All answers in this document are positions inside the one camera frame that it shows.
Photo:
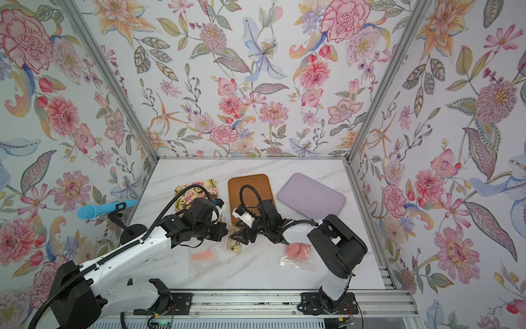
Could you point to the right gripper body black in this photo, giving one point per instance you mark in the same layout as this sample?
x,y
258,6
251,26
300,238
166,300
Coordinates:
x,y
259,229

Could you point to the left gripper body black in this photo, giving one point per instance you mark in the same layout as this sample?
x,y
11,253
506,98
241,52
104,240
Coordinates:
x,y
209,230

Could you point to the ziploc bag round cookies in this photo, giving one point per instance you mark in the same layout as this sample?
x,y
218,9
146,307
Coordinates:
x,y
203,259

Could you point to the ziploc bag beige cookies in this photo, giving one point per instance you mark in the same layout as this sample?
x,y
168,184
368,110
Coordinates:
x,y
234,246

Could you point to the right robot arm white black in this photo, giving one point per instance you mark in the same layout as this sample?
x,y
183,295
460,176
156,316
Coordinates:
x,y
339,247

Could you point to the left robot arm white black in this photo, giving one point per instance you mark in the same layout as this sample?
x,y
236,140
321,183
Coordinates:
x,y
81,294

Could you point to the ziploc bag pink cookies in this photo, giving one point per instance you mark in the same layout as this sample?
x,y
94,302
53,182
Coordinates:
x,y
297,256

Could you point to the floral yellow tray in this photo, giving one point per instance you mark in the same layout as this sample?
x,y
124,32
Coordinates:
x,y
211,184

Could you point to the brown wooden tray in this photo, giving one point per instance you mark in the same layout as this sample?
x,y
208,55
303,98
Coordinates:
x,y
259,182

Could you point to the lilac plastic tray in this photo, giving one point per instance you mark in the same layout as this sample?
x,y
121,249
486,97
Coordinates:
x,y
311,198

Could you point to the black microphone stand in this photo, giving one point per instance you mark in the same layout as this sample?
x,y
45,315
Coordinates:
x,y
116,216

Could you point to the blue microphone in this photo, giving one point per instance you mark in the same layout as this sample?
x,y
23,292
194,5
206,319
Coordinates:
x,y
93,212

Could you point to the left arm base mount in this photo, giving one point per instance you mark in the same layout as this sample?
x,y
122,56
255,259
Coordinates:
x,y
166,302

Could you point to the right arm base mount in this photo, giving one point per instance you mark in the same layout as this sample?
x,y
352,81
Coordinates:
x,y
318,304

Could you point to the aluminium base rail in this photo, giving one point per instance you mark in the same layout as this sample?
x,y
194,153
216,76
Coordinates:
x,y
201,304

